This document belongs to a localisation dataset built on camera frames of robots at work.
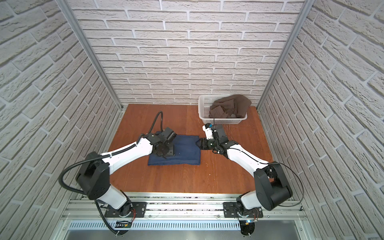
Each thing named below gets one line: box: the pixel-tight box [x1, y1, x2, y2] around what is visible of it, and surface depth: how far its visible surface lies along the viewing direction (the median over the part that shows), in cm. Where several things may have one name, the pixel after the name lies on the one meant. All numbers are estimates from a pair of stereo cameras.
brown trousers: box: [209, 94, 252, 119], surface depth 112 cm
